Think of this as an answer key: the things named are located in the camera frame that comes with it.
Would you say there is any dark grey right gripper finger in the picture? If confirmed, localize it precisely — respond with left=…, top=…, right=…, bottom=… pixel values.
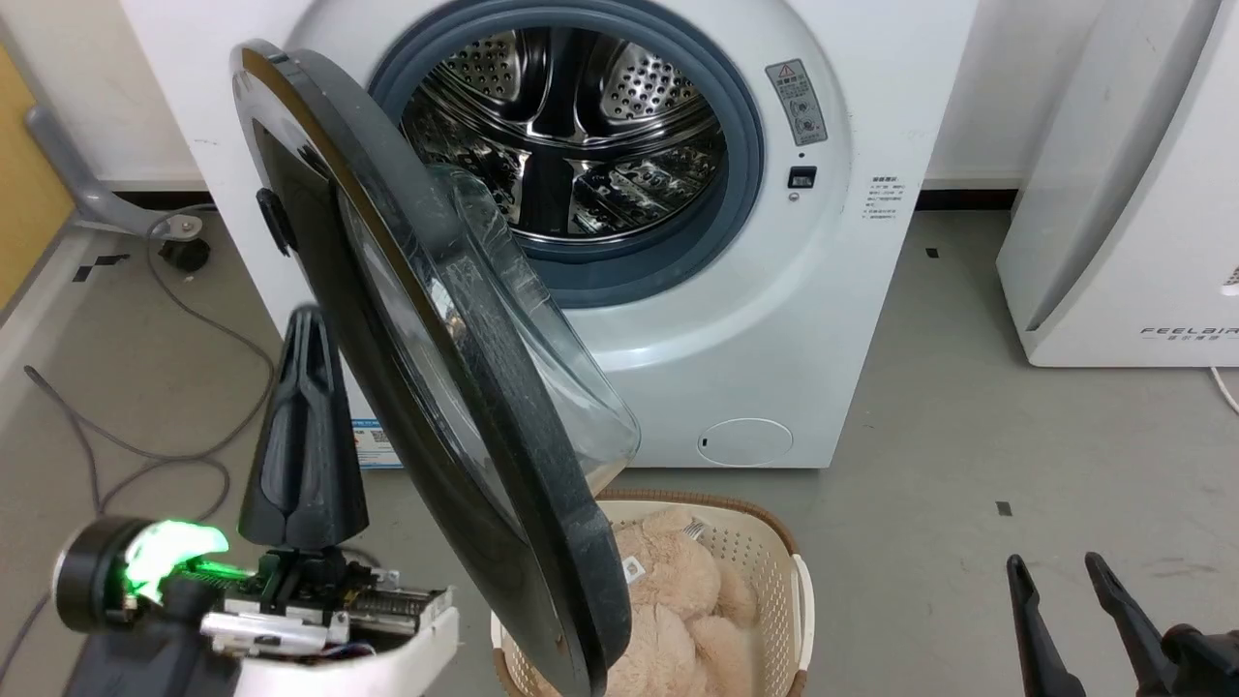
left=1007, top=554, right=1087, bottom=697
left=1085, top=552, right=1177, bottom=697

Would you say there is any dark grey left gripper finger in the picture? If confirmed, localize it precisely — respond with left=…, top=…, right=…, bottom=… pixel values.
left=239, top=306, right=307, bottom=549
left=281, top=306, right=370, bottom=549

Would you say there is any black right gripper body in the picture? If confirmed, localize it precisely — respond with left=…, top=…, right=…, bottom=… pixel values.
left=1162, top=624, right=1239, bottom=697

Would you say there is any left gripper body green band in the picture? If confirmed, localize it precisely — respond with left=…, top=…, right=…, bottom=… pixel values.
left=53, top=516, right=461, bottom=697

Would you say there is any black round glass washer door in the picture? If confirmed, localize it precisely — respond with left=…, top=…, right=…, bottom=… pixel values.
left=230, top=39, right=642, bottom=697

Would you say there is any white front-load washing machine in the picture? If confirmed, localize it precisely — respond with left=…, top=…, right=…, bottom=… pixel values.
left=121, top=0, right=979, bottom=470

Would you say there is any grey rubber door gasket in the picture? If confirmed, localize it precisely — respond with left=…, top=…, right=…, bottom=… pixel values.
left=368, top=0, right=766, bottom=309

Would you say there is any blue and white label sticker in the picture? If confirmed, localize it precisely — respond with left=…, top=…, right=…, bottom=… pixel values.
left=350, top=418, right=404, bottom=470

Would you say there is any black round desk foot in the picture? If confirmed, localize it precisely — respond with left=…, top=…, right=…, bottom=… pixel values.
left=158, top=237, right=211, bottom=273

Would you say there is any cream plastic laundry basket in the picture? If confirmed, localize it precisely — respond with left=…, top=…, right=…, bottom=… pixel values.
left=490, top=489, right=816, bottom=697

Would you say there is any grey metal desk leg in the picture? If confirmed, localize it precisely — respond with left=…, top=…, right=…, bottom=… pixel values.
left=24, top=105, right=204, bottom=241

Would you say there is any oval white filter cover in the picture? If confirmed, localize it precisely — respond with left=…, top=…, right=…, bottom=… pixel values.
left=697, top=417, right=795, bottom=468

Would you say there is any beige plush toy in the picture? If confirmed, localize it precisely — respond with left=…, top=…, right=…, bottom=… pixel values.
left=590, top=508, right=761, bottom=697

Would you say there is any yellow wooden panel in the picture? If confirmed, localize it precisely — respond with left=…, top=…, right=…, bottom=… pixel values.
left=0, top=44, right=76, bottom=311

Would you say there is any white air purifier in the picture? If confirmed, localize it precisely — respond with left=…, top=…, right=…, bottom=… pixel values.
left=997, top=0, right=1239, bottom=369

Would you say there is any perforated steel washer drum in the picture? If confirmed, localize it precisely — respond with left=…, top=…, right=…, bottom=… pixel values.
left=399, top=27, right=729, bottom=241

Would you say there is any small printed text label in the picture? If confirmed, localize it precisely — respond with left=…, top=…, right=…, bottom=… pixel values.
left=864, top=174, right=903, bottom=224

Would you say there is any grey warning sticker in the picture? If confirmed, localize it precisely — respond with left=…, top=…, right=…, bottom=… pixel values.
left=765, top=58, right=830, bottom=148

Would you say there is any long grey floor cable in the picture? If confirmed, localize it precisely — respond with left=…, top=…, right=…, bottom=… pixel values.
left=0, top=203, right=282, bottom=679

